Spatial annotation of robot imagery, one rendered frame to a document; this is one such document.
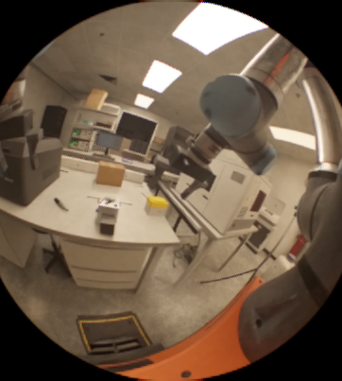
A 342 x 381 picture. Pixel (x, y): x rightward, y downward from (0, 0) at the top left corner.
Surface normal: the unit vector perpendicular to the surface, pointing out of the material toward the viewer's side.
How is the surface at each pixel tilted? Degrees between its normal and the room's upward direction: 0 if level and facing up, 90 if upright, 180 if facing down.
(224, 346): 0
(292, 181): 90
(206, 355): 0
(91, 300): 0
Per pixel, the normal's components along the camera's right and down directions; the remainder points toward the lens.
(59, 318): 0.35, -0.90
